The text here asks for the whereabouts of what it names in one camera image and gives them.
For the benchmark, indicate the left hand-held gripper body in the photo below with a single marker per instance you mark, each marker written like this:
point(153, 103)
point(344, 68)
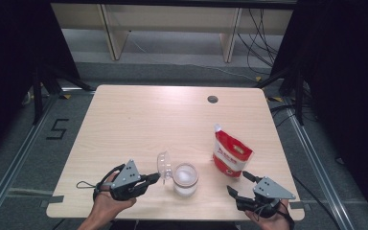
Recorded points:
point(127, 177)

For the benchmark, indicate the red and white spout pouch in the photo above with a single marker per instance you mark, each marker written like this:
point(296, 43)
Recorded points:
point(231, 153)

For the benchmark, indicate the black metal stand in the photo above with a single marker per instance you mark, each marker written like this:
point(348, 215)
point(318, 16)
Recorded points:
point(298, 96)
point(38, 96)

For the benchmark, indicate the clear glass jar with lid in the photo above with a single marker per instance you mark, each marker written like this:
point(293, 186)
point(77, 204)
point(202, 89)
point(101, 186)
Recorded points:
point(185, 177)

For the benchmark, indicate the aluminium floor rail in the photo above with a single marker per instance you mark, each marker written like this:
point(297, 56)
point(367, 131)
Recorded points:
point(313, 166)
point(22, 150)

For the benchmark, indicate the beige wooden shelf unit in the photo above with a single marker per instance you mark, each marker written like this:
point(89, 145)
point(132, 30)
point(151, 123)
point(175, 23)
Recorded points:
point(172, 17)

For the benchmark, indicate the person's left hand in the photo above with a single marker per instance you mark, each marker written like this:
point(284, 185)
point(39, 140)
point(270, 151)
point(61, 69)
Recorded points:
point(108, 209)

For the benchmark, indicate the person's right hand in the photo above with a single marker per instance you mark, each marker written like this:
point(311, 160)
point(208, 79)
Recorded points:
point(276, 222)

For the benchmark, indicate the grey tape strip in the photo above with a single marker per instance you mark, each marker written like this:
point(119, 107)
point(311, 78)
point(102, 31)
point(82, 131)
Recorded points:
point(297, 205)
point(54, 200)

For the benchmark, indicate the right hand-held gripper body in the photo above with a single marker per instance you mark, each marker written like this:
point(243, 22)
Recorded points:
point(273, 191)

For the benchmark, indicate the black curtain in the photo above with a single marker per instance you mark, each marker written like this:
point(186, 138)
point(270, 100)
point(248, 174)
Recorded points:
point(348, 80)
point(9, 64)

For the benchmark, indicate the grey round table grommet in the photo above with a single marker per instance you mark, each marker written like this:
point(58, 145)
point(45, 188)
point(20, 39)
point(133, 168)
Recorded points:
point(212, 99)

